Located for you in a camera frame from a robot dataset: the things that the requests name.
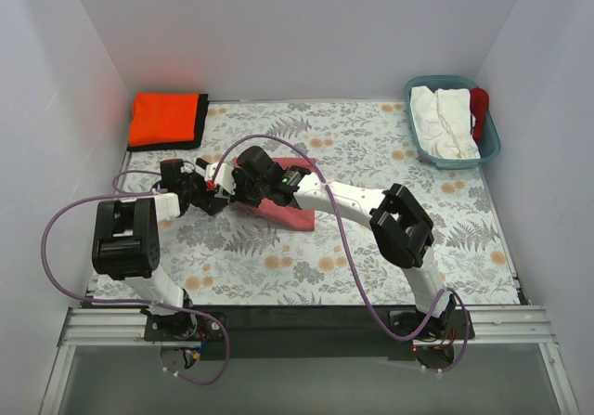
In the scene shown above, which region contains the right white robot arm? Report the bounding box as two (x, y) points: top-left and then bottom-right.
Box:
(224, 146), (456, 337)

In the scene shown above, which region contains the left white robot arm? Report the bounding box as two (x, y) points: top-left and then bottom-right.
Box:
(92, 159), (227, 340)

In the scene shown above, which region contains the white t shirt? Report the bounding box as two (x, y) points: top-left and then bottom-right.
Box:
(410, 85), (457, 159)
(435, 89), (480, 160)

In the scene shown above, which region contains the pink t shirt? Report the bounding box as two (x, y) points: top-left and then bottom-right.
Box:
(233, 156), (315, 231)

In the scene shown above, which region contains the red t shirt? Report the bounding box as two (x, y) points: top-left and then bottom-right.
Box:
(470, 87), (490, 143)

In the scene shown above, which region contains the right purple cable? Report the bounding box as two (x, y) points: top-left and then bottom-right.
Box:
(211, 134), (474, 375)

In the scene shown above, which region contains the floral table mat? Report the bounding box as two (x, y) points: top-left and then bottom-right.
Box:
(91, 101), (520, 306)

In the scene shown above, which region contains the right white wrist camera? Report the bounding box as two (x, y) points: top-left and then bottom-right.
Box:
(204, 162), (237, 199)

